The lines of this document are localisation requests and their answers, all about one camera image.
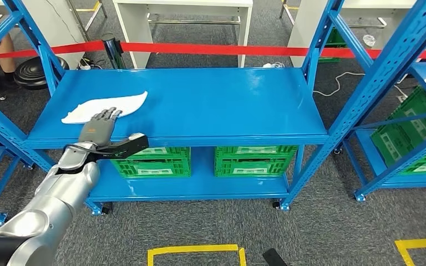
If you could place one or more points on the white power adapter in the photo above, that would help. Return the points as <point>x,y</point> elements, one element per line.
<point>268,65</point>

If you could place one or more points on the white table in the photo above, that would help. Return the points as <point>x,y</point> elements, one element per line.
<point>132,29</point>
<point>55,25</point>
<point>303,29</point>

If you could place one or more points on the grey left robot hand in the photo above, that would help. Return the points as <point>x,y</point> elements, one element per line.
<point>97,130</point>

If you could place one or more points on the metal tube frame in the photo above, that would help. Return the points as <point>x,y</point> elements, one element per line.
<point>91,16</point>

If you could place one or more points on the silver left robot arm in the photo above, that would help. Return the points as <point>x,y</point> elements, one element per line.
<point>55,198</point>

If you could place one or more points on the clear crumpled plastic cup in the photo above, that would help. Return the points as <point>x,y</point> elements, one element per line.
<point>369,40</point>

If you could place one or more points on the white curved plastic part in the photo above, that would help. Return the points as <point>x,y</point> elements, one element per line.
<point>124,102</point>

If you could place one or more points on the yellow floor tape square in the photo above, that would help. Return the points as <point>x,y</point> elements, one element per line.
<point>194,249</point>
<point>418,243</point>

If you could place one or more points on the black stanchion post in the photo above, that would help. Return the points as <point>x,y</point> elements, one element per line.
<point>113,51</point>

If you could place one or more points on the red barrier belt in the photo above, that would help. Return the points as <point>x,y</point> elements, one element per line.
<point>216,49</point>

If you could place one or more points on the black round stanchion base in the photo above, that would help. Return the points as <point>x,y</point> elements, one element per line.
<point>33,75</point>

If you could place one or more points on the white power strip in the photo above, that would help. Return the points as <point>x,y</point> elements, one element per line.
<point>85,66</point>

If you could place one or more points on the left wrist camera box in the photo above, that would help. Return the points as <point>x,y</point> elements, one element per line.
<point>132,147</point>

